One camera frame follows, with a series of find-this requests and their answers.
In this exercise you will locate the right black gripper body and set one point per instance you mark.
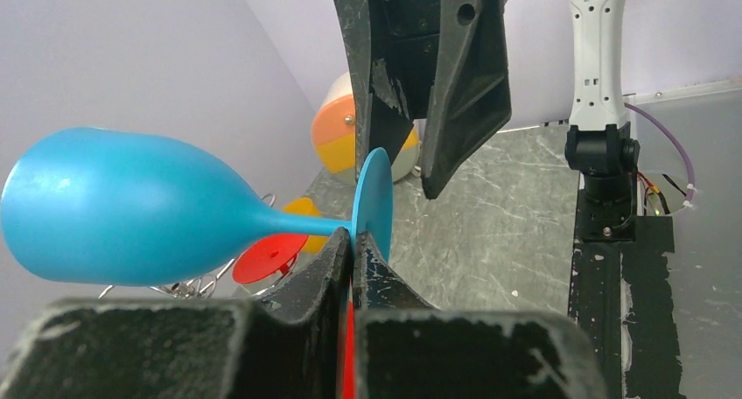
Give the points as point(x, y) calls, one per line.
point(414, 26)

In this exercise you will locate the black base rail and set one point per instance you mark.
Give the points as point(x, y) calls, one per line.
point(620, 296)

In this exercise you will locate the cream cylinder with orange face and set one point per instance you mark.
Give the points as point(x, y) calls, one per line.
point(333, 136)

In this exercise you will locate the blue plastic wine glass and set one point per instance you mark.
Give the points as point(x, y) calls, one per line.
point(99, 206)

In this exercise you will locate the red plastic wine glass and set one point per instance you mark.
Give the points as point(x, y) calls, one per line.
point(266, 257)

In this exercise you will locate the chrome wine glass rack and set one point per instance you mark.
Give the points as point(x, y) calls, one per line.
point(202, 286)

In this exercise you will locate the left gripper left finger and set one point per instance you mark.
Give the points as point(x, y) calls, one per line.
point(288, 344)

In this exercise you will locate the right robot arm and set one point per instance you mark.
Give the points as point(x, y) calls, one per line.
point(598, 144)

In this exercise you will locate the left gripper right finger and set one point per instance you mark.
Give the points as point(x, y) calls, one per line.
point(404, 348)

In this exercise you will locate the orange plastic wine glass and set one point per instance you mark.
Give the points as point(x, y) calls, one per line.
point(308, 213)

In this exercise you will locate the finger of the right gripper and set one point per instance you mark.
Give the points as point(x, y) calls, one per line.
point(470, 97)
point(380, 101)

